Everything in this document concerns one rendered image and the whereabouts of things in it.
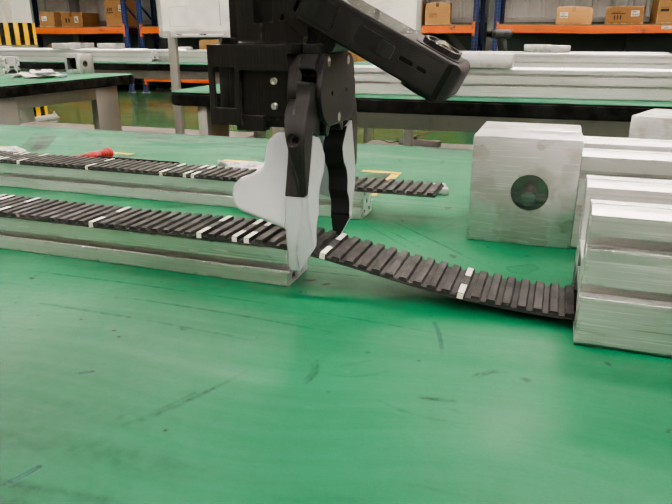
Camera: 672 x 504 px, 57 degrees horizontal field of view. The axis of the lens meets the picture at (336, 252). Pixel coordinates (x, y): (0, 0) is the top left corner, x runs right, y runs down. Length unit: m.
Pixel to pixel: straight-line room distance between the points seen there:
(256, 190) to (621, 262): 0.23
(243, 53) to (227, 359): 0.19
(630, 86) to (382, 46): 1.67
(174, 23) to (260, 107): 3.42
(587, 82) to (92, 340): 1.76
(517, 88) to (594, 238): 1.63
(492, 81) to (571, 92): 0.23
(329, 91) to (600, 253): 0.19
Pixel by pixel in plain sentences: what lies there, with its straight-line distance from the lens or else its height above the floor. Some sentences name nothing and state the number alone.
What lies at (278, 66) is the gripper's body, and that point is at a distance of 0.42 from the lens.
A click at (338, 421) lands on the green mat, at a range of 0.31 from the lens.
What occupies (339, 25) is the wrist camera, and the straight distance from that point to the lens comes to 0.41.
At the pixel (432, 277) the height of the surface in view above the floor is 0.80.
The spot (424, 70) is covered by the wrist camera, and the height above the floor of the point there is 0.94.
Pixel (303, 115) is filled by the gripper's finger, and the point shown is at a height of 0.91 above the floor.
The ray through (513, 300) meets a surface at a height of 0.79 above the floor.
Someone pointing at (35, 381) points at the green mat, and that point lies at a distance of 0.38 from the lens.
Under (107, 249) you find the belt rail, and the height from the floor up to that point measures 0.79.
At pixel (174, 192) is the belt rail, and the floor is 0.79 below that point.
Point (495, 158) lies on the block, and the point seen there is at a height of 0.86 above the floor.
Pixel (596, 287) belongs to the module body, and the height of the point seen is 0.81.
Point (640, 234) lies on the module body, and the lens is 0.38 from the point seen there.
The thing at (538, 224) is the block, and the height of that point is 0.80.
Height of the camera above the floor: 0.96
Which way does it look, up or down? 19 degrees down
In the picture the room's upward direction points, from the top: straight up
